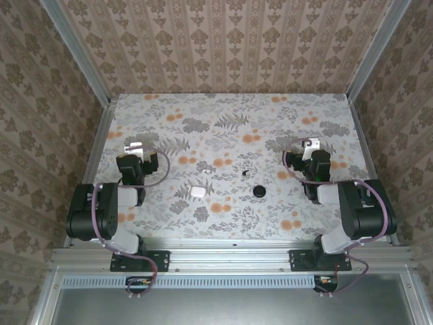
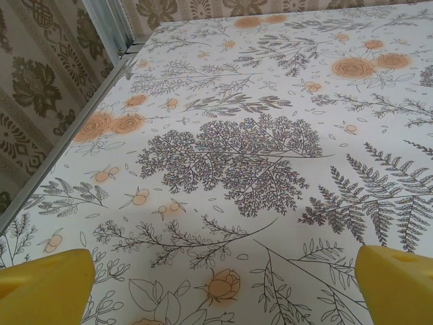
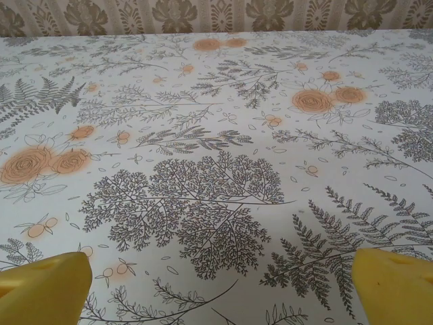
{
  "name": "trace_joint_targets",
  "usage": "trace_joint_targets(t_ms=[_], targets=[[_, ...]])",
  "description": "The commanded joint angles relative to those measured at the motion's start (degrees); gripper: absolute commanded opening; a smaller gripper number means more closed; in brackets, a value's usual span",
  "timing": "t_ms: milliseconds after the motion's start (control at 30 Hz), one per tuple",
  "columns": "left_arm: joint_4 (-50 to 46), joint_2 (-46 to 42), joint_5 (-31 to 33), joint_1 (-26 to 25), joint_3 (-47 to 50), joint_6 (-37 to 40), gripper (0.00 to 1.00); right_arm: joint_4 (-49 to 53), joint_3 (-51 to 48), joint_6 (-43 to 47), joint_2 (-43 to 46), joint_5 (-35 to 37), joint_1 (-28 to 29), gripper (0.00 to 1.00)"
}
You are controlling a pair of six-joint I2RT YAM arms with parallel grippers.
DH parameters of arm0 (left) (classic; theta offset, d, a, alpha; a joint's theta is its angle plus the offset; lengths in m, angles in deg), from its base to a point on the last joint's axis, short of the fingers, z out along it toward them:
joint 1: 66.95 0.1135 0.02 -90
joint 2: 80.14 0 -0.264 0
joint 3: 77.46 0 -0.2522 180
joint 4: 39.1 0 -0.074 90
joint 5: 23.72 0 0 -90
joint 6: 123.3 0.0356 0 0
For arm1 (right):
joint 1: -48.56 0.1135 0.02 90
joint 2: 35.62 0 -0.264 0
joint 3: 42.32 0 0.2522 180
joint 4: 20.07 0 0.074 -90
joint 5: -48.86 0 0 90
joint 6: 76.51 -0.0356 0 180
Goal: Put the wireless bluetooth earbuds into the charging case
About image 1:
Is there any floral patterned table mat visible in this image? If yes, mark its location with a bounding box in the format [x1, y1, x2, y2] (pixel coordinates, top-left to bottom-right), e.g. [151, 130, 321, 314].
[79, 93, 383, 241]

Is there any black connector board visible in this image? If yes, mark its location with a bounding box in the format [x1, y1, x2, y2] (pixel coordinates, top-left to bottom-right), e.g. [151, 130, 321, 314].
[125, 276, 154, 295]
[313, 274, 339, 294]

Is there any grey metal sheet panel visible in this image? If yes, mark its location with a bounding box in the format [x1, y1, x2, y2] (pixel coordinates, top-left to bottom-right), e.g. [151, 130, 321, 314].
[50, 274, 427, 325]

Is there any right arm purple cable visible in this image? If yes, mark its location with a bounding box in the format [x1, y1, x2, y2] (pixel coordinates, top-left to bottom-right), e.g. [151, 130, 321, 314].
[283, 137, 390, 299]

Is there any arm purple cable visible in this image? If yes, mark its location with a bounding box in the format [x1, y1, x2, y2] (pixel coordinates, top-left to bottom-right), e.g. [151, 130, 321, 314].
[283, 137, 390, 299]
[90, 148, 171, 301]

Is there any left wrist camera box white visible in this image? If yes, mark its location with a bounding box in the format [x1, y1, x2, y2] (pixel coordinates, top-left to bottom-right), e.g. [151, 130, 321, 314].
[124, 142, 145, 158]

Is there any aluminium table side rail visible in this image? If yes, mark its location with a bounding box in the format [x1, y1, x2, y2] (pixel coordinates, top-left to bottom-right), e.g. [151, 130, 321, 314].
[64, 97, 119, 248]
[348, 100, 400, 246]

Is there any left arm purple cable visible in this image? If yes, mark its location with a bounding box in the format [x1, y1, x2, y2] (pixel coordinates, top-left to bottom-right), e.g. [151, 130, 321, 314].
[90, 148, 171, 301]

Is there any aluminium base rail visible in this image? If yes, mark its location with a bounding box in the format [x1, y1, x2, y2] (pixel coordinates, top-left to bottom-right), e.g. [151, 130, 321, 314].
[50, 236, 419, 274]

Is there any aluminium frame post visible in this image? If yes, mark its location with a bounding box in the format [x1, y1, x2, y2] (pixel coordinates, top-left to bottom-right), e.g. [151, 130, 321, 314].
[40, 0, 112, 106]
[346, 0, 412, 102]

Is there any grey slotted cable duct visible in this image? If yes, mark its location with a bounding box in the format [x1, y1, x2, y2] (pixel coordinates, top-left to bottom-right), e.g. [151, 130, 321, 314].
[62, 274, 315, 289]

